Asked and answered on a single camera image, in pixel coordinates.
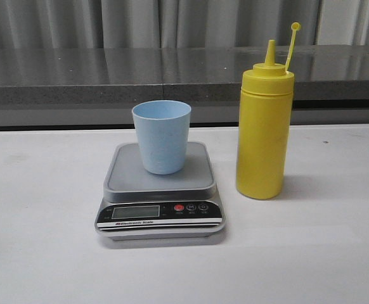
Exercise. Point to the light blue plastic cup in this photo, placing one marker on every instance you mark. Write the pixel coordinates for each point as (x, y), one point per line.
(162, 128)

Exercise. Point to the yellow squeeze bottle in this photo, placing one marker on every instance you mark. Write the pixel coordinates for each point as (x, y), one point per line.
(266, 98)

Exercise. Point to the silver digital kitchen scale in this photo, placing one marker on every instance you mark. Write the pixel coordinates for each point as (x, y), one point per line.
(137, 204)

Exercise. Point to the grey stone counter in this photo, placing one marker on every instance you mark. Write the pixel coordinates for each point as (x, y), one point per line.
(97, 88)

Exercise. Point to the grey pleated curtain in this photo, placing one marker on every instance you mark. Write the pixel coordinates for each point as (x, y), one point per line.
(179, 24)

